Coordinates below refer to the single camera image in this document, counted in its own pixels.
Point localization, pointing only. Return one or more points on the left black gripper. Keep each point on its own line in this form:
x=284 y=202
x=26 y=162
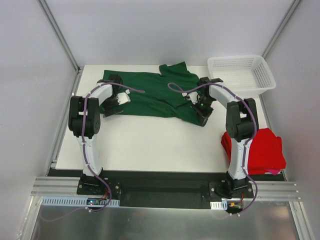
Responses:
x=112 y=111

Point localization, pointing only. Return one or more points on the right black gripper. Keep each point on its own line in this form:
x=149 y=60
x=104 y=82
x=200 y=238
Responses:
x=202 y=115

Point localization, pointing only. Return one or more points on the green t shirt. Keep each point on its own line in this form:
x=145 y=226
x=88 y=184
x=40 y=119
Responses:
x=158 y=100

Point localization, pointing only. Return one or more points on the white plastic basket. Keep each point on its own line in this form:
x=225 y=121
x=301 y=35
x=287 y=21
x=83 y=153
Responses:
x=246 y=75

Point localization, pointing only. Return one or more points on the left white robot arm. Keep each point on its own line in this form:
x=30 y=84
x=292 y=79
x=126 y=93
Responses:
x=84 y=119

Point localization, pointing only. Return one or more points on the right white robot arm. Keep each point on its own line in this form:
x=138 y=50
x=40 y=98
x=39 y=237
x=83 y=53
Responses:
x=241 y=126

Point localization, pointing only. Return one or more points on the red folded t shirt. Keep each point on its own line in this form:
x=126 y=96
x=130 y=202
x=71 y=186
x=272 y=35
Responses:
x=253 y=155

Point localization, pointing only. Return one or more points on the pink folded t shirt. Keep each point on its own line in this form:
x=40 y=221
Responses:
x=273 y=171

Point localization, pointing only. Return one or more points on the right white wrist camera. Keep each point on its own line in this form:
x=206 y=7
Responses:
x=192 y=96

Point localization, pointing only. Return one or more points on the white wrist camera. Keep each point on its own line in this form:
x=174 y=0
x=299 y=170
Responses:
x=192 y=96
x=123 y=97

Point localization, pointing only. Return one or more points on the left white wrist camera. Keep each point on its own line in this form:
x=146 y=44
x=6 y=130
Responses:
x=123 y=97

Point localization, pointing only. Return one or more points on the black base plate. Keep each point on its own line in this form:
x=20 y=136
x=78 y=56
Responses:
x=97 y=186

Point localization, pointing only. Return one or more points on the left white cable duct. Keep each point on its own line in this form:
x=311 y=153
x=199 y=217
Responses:
x=73 y=201

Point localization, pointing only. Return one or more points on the white cable duct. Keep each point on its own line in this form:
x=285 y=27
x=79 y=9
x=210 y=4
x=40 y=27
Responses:
x=219 y=205
x=73 y=201

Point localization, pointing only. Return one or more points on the right white cable duct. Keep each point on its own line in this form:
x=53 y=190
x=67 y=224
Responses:
x=219 y=205

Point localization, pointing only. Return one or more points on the aluminium frame rail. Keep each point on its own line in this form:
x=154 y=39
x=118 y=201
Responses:
x=279 y=191

